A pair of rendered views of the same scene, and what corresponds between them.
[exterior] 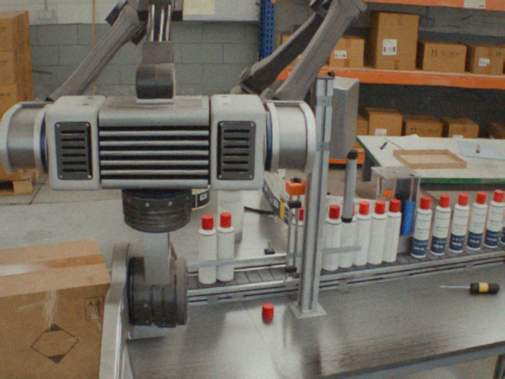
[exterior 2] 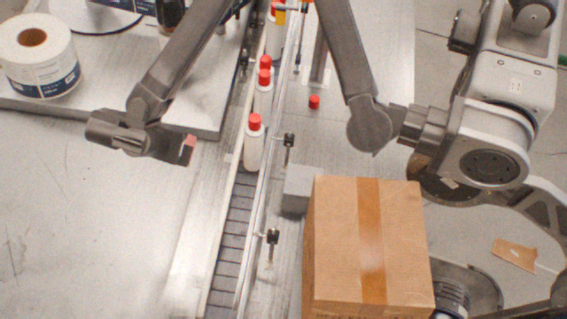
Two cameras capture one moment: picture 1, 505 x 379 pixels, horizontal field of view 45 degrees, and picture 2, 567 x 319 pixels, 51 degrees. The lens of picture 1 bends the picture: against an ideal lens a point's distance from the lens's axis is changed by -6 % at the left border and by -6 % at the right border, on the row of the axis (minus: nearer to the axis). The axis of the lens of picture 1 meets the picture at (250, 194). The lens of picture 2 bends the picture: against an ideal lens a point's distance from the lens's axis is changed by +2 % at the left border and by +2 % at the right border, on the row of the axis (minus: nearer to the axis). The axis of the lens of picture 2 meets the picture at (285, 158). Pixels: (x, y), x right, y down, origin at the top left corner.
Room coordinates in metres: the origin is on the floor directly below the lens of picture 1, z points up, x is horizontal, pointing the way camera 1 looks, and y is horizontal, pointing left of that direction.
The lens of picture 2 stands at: (1.26, 1.13, 2.21)
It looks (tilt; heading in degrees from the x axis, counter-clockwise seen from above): 54 degrees down; 288
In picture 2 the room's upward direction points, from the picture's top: 7 degrees clockwise
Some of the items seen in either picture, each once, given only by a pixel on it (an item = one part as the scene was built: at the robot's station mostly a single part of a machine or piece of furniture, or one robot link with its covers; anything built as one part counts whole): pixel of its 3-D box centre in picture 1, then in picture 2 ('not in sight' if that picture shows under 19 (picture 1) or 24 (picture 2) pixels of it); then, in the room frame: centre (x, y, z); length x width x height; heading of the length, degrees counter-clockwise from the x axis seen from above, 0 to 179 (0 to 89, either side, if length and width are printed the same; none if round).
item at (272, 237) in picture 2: not in sight; (263, 244); (1.49, 0.49, 0.91); 0.07 x 0.03 x 0.16; 16
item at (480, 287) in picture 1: (469, 287); not in sight; (1.73, -0.70, 0.84); 0.20 x 0.03 x 0.03; 87
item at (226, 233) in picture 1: (225, 246); (264, 84); (1.70, 0.07, 0.98); 0.05 x 0.05 x 0.20
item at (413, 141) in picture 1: (405, 143); not in sight; (3.51, -0.88, 0.81); 0.38 x 0.36 x 0.02; 95
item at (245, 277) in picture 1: (277, 279); (270, 73); (1.74, -0.09, 0.86); 1.65 x 0.08 x 0.04; 106
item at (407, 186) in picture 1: (393, 210); not in sight; (1.95, -0.47, 1.01); 0.14 x 0.13 x 0.26; 106
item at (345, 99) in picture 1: (334, 115); not in sight; (1.69, -0.22, 1.38); 0.17 x 0.10 x 0.19; 161
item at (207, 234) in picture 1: (207, 249); (263, 98); (1.68, 0.12, 0.98); 0.05 x 0.05 x 0.20
